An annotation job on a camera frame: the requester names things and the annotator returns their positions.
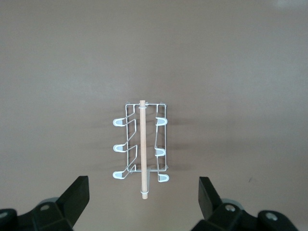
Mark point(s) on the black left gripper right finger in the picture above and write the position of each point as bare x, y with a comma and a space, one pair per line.
211, 199

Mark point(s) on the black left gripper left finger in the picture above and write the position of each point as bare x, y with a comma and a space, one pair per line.
72, 197

